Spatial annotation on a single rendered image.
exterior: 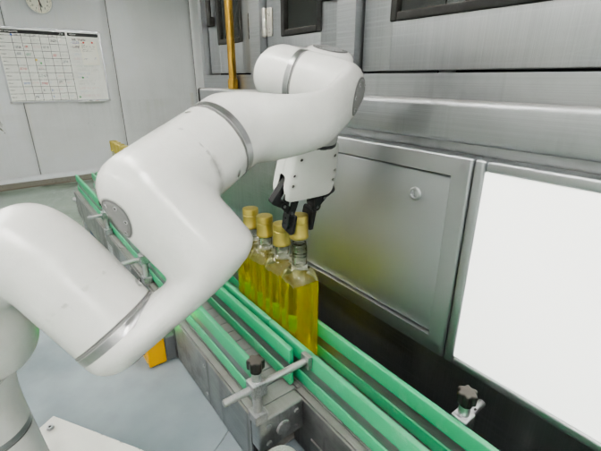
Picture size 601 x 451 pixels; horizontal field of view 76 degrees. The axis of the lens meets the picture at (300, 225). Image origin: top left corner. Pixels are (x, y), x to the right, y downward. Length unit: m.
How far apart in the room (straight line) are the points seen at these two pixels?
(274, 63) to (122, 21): 6.20
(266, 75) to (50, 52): 5.99
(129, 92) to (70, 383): 5.77
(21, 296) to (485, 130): 0.55
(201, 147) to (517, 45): 0.44
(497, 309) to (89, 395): 0.87
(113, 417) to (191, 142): 0.75
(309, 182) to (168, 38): 6.30
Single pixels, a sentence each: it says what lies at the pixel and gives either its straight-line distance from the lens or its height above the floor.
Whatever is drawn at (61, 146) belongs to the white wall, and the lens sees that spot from 6.51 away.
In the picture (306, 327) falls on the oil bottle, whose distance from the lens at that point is 0.77.
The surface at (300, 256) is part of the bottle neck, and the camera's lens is 0.71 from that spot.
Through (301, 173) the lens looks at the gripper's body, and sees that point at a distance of 0.61.
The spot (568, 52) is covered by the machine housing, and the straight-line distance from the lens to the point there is 0.60.
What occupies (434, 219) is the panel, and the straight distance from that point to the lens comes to 0.65.
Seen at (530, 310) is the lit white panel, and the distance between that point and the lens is 0.62.
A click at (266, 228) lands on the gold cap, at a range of 0.79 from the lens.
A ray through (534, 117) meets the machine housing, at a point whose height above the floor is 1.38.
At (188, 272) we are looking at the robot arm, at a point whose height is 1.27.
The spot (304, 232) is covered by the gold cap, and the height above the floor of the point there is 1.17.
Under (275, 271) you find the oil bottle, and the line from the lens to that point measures 0.76.
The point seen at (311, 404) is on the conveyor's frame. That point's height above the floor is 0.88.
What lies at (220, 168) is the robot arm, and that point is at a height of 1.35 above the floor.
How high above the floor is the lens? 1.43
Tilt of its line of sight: 21 degrees down
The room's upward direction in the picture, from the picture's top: straight up
